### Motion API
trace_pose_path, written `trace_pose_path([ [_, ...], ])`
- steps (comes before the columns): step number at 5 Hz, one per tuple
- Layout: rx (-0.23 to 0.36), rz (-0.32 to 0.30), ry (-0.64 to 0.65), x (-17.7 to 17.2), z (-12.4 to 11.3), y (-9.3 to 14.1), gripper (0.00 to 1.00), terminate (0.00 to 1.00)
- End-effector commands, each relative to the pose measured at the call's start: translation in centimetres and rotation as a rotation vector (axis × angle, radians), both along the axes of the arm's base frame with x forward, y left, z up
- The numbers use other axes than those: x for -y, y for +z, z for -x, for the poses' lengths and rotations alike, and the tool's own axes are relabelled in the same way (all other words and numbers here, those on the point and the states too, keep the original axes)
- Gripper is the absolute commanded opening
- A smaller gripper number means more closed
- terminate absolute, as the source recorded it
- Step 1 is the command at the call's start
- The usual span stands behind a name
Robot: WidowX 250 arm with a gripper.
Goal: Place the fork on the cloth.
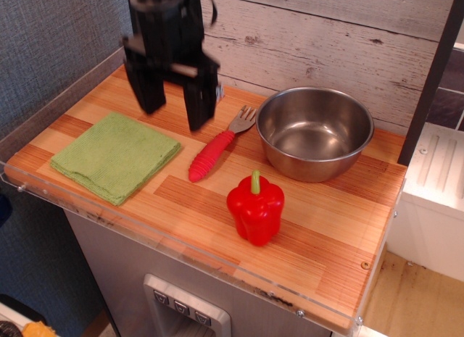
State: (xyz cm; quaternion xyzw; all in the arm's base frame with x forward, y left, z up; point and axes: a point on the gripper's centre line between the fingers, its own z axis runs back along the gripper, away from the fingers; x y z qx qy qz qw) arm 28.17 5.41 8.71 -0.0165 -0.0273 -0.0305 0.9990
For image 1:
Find dark right frame post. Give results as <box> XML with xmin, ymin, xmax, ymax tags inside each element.
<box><xmin>397</xmin><ymin>0</ymin><xmax>463</xmax><ymax>166</ymax></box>

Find silver dispenser panel with buttons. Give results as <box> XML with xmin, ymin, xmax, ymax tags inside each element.
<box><xmin>144</xmin><ymin>274</ymin><xmax>232</xmax><ymax>336</ymax></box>

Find stainless steel bowl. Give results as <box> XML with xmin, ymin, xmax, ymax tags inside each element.
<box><xmin>256</xmin><ymin>87</ymin><xmax>374</xmax><ymax>183</ymax></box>

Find grey toy kitchen cabinet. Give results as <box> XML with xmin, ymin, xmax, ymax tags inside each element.
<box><xmin>65</xmin><ymin>212</ymin><xmax>332</xmax><ymax>336</ymax></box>

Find red toy bell pepper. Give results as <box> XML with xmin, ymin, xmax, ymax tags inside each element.
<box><xmin>226</xmin><ymin>170</ymin><xmax>285</xmax><ymax>246</ymax></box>

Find white toy sink unit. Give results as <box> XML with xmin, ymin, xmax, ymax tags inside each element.
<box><xmin>386</xmin><ymin>43</ymin><xmax>464</xmax><ymax>283</ymax></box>

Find orange object bottom left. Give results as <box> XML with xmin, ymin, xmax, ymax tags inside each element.
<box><xmin>22</xmin><ymin>322</ymin><xmax>57</xmax><ymax>337</ymax></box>

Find black cable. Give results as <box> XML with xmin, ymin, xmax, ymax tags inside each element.
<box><xmin>202</xmin><ymin>0</ymin><xmax>219</xmax><ymax>26</ymax></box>

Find red handled metal fork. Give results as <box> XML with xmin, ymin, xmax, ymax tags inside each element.
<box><xmin>188</xmin><ymin>106</ymin><xmax>257</xmax><ymax>183</ymax></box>

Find clear acrylic edge guard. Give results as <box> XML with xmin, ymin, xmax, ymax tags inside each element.
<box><xmin>2</xmin><ymin>164</ymin><xmax>368</xmax><ymax>336</ymax></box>

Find green folded cloth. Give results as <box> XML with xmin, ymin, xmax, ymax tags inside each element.
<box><xmin>50</xmin><ymin>112</ymin><xmax>181</xmax><ymax>206</ymax></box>

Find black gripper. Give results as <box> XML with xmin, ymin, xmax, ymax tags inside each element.
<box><xmin>122</xmin><ymin>0</ymin><xmax>220</xmax><ymax>131</ymax></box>

